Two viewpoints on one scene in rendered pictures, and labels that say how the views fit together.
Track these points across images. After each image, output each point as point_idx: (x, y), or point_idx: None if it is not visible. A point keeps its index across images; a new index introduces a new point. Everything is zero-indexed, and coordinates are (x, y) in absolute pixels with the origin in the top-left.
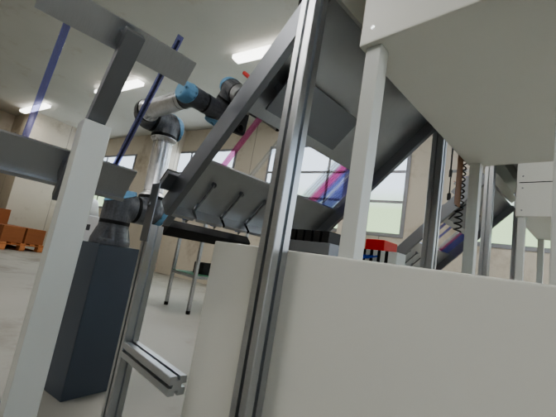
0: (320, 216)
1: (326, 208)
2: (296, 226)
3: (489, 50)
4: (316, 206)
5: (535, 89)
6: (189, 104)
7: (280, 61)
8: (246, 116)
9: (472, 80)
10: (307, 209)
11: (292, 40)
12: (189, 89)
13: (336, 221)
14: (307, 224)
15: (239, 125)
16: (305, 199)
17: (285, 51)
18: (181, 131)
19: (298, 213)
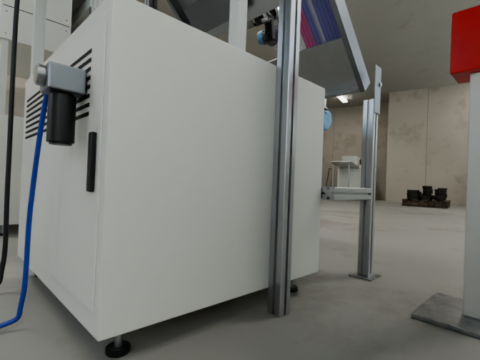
0: (338, 53)
1: (331, 43)
2: (328, 78)
3: None
4: (318, 49)
5: None
6: (266, 43)
7: (176, 16)
8: (269, 24)
9: None
10: (314, 58)
11: (168, 4)
12: (257, 36)
13: (345, 48)
14: (337, 70)
15: (266, 35)
16: (299, 53)
17: (173, 11)
18: None
19: (311, 66)
